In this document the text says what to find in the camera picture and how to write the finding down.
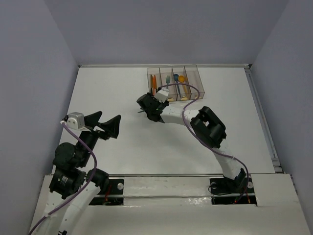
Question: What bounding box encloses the yellow knife green handle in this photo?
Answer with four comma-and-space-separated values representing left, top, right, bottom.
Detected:
150, 74, 155, 95

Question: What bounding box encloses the orange knife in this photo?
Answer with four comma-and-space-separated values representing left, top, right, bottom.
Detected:
153, 75, 157, 95

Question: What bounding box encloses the teal fork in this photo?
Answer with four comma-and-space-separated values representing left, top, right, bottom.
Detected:
166, 75, 171, 89

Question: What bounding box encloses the yellow spoon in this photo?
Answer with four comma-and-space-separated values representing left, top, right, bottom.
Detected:
179, 75, 189, 101

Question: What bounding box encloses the blue spoon dark handle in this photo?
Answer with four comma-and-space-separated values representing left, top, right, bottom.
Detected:
174, 74, 181, 96

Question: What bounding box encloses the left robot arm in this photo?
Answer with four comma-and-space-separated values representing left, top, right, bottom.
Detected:
29, 111, 121, 235

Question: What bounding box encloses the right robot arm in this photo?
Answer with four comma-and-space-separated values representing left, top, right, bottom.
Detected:
136, 93, 248, 192

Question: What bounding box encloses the white front board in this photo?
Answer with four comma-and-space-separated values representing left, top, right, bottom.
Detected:
28, 173, 308, 235

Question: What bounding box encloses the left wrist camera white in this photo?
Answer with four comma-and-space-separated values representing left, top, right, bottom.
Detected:
61, 112, 85, 130

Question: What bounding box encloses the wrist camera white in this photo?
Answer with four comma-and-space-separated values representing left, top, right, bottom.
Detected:
154, 88, 169, 103
61, 112, 85, 130

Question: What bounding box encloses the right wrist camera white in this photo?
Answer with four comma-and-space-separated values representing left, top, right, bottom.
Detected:
154, 88, 169, 103

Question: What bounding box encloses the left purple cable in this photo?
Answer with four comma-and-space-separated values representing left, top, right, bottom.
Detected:
28, 121, 98, 235

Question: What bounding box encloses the purple cable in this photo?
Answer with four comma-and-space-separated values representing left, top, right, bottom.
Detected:
28, 121, 98, 235
157, 83, 250, 204

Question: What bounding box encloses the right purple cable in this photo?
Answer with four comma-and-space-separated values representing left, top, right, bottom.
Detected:
157, 83, 250, 204

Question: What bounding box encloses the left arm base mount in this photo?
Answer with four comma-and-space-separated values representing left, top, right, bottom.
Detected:
89, 178, 124, 206

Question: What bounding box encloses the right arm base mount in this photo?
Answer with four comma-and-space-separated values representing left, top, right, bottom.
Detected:
208, 177, 257, 205

